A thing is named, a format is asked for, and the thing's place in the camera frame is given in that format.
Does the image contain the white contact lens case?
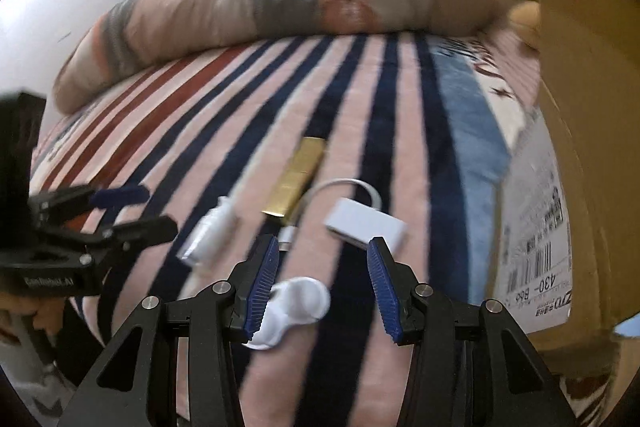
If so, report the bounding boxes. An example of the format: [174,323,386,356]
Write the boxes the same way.
[245,277,331,351]

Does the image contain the white usb hub adapter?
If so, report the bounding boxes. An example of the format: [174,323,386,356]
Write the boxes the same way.
[278,178,408,251]

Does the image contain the striped bed blanket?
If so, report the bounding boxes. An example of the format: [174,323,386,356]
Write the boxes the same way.
[32,29,539,426]

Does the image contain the brown cardboard box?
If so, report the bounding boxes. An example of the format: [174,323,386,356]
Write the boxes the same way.
[490,0,639,377]

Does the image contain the tan plush toy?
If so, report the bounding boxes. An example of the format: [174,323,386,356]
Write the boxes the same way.
[508,1,541,50]

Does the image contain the person left hand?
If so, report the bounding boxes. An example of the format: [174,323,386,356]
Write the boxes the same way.
[0,293,65,339]

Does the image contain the gold rectangular bar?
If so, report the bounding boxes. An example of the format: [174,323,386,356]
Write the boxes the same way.
[262,136,326,221]

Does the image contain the small white bottle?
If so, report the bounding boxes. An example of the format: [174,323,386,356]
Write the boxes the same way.
[177,196,239,270]

